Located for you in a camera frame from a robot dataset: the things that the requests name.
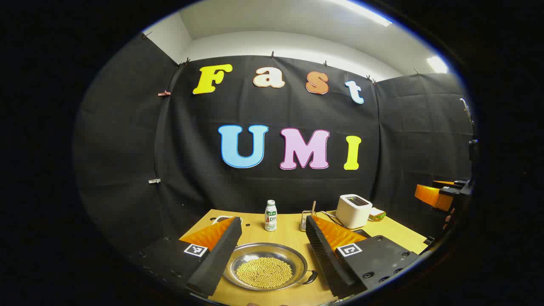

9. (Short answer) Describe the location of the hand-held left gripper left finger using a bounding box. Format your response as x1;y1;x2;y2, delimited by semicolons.
132;216;243;298

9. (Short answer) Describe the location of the white drink bottle green label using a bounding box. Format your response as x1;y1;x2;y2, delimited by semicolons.
264;200;278;232

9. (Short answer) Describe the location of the toaster power cable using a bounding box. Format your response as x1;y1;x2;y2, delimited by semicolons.
320;211;344;226

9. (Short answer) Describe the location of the black backdrop cloth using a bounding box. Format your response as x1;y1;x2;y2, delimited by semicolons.
73;32;474;260

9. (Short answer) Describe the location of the steel pot with black handles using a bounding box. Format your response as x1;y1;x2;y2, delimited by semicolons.
223;242;318;292

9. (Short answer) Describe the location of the small ceiling light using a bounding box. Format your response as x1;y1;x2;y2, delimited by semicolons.
426;56;449;74

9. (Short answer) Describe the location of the white toaster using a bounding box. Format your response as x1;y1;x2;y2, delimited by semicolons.
336;194;373;229

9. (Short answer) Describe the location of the white divided dish of beans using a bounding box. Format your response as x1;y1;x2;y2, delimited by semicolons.
212;215;243;226

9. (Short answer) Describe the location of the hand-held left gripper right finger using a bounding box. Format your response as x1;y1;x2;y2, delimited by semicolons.
305;215;422;299

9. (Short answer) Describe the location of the pile of yellow soybeans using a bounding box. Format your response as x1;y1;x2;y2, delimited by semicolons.
236;257;294;289

